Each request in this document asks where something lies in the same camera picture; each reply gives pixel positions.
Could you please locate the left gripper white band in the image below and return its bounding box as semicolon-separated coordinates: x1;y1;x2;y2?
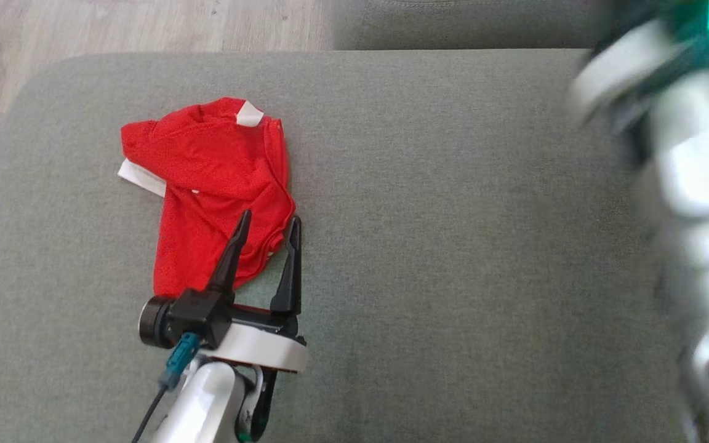
208;209;308;374

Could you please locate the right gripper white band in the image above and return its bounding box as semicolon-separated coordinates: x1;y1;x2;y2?
567;0;709;124

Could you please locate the red basketball jersey number 23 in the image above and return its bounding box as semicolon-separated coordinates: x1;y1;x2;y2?
118;97;297;299

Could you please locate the long grey sofa seat cushion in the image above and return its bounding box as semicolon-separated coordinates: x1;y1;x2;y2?
330;0;603;52

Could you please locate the wide grey sofa seat cushion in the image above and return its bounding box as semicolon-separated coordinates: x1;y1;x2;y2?
0;49;700;443

